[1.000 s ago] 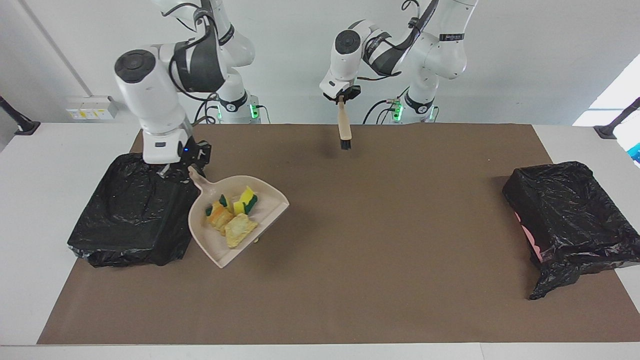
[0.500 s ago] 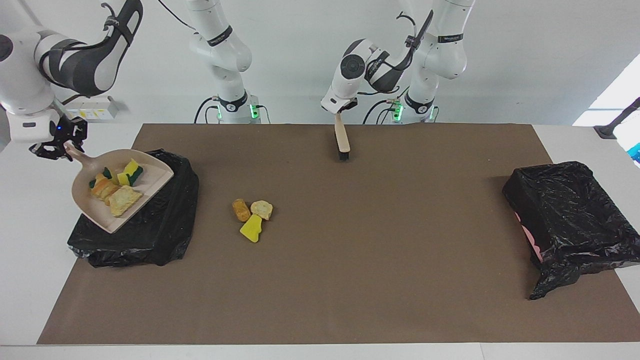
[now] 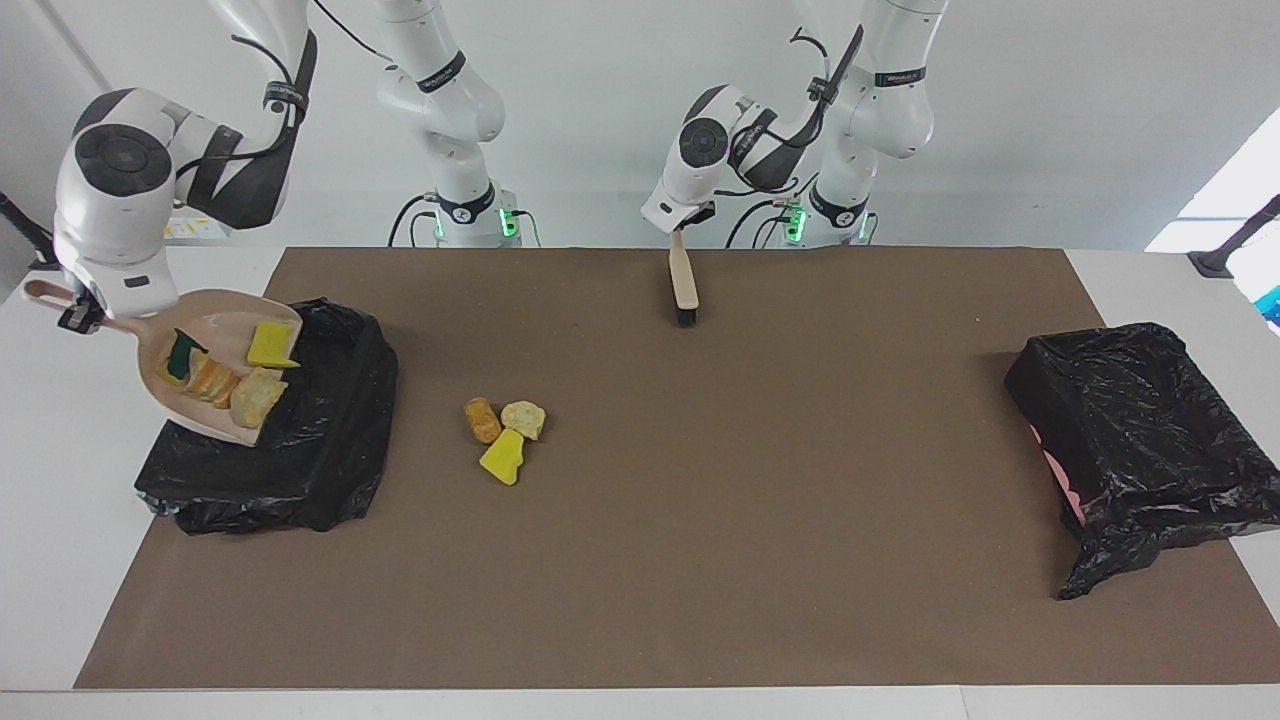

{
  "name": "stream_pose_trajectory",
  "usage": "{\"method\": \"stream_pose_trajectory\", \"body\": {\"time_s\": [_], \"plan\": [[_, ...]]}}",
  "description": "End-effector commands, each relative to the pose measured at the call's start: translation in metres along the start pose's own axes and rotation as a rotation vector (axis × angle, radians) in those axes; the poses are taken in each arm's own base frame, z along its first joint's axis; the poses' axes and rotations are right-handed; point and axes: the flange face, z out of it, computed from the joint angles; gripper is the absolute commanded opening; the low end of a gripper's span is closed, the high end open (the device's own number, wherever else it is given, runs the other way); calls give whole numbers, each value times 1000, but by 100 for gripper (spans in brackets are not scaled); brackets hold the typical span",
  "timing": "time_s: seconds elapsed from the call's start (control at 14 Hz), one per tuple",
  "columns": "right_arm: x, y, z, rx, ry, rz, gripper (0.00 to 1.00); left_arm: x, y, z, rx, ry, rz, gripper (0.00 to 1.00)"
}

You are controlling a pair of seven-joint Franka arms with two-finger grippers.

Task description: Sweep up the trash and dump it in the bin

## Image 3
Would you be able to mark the pale bread piece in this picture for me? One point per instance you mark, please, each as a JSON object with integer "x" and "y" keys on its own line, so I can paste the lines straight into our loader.
{"x": 524, "y": 418}

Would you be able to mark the beige hand brush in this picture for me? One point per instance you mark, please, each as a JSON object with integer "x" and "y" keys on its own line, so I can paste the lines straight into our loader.
{"x": 684, "y": 285}

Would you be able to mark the striped bread chunk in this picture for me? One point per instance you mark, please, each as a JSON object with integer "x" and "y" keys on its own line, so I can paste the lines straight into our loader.
{"x": 258, "y": 398}
{"x": 212, "y": 382}

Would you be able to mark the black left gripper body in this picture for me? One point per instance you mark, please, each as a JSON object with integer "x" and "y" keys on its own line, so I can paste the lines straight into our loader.
{"x": 700, "y": 215}

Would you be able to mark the beige plastic dustpan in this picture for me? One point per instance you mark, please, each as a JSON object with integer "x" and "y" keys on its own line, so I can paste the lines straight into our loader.
{"x": 215, "y": 322}

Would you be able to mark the white wall outlet box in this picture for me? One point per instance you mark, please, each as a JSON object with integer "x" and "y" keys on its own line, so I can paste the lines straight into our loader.
{"x": 200, "y": 228}

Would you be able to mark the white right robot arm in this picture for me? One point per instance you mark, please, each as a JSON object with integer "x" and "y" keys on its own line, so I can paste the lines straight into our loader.
{"x": 120, "y": 200}

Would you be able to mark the pink bin with black bag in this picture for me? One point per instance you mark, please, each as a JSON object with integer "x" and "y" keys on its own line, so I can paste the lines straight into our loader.
{"x": 1150, "y": 440}

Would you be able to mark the blue object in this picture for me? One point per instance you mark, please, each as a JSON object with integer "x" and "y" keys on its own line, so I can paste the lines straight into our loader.
{"x": 1273, "y": 305}

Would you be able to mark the large notched yellow sponge piece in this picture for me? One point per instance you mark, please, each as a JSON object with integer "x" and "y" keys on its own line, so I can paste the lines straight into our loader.
{"x": 270, "y": 345}

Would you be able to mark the brown table mat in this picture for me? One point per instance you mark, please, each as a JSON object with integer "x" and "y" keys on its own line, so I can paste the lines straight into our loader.
{"x": 640, "y": 640}

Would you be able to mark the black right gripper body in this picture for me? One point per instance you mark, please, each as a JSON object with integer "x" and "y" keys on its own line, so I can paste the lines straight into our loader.
{"x": 82, "y": 312}

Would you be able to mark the wedge yellow sponge piece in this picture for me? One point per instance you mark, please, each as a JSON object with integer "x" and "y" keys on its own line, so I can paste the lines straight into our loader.
{"x": 503, "y": 460}

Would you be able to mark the flat black bag-lined bin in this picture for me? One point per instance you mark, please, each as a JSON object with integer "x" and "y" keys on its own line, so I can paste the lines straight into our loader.
{"x": 330, "y": 440}

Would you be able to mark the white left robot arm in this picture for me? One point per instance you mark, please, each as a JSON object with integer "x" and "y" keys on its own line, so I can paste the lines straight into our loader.
{"x": 870, "y": 100}

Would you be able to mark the brown bread bun piece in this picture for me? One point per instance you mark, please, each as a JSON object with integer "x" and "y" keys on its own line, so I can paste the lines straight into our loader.
{"x": 482, "y": 420}

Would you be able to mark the black stand leg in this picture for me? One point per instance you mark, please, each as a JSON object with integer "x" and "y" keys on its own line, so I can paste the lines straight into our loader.
{"x": 1215, "y": 262}
{"x": 20, "y": 215}

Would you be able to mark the small yellow sponge piece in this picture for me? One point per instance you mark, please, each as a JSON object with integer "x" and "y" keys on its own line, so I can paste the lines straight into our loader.
{"x": 182, "y": 358}

